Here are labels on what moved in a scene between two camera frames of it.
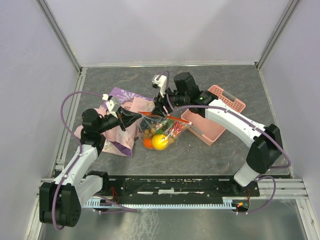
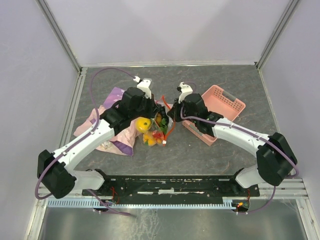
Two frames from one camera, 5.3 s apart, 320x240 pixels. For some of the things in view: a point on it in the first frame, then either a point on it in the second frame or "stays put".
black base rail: x=177 y=186 stays put
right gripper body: x=163 y=101 → x=177 y=113
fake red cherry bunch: x=177 y=126 → x=158 y=135
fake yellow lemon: x=160 y=142 → x=143 y=125
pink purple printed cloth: x=122 y=102 stays put
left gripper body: x=120 y=114 → x=148 y=107
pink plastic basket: x=208 y=131 stays put
